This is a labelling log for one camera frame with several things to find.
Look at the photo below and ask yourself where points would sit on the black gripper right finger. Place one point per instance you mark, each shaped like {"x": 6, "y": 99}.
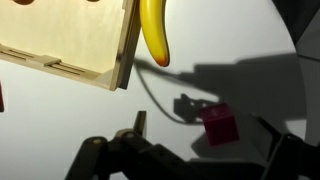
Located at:
{"x": 296, "y": 160}

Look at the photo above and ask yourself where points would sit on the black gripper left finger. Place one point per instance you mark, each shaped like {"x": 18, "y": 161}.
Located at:
{"x": 133, "y": 156}

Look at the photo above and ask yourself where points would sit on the pink block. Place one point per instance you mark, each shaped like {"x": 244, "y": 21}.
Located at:
{"x": 220, "y": 125}

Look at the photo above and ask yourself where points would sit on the wooden tray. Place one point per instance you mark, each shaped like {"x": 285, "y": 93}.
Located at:
{"x": 66, "y": 30}

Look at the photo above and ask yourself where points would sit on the yellow banana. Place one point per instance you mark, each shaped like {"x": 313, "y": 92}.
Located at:
{"x": 155, "y": 30}

